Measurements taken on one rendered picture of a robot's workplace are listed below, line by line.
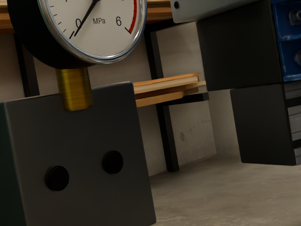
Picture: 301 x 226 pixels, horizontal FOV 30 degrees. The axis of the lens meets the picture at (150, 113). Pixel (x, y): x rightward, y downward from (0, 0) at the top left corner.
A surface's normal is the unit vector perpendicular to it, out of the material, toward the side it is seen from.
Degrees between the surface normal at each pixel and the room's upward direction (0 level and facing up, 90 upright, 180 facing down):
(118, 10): 90
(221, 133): 90
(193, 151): 90
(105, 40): 90
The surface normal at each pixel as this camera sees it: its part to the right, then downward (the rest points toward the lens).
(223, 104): -0.70, 0.15
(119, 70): 0.70, -0.08
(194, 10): -0.85, 0.17
